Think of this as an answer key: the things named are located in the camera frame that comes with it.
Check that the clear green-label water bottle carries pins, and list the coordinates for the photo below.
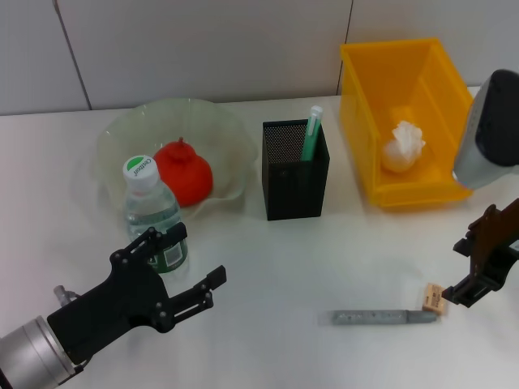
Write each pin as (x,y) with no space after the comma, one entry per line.
(152,202)

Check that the pale green glass fruit bowl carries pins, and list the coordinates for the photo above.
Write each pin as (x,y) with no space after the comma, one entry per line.
(227,154)

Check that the green utility knife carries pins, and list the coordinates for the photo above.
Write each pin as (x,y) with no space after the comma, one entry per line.
(311,133)

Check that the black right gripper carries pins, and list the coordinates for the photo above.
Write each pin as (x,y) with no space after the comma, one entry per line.
(494,243)

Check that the tan eraser block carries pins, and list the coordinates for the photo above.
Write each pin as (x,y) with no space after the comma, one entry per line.
(434,300)

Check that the black mesh pen holder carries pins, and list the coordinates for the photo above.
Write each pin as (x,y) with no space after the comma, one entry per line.
(292,190)

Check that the yellow plastic bin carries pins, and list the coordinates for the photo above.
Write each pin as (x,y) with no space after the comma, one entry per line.
(365,142)

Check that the left metal connector plug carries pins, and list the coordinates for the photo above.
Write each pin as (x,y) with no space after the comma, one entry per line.
(64,295)

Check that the white paper ball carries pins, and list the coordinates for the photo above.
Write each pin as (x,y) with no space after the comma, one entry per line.
(403,146)

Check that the right wrist camera housing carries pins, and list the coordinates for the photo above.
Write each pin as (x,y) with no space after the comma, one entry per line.
(490,133)

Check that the grey marker pen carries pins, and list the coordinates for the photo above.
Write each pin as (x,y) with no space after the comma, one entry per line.
(373,318)

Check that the orange fruit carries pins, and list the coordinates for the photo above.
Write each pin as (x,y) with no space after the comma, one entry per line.
(190,178)

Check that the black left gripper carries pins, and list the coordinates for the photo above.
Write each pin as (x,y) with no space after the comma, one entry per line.
(117,308)

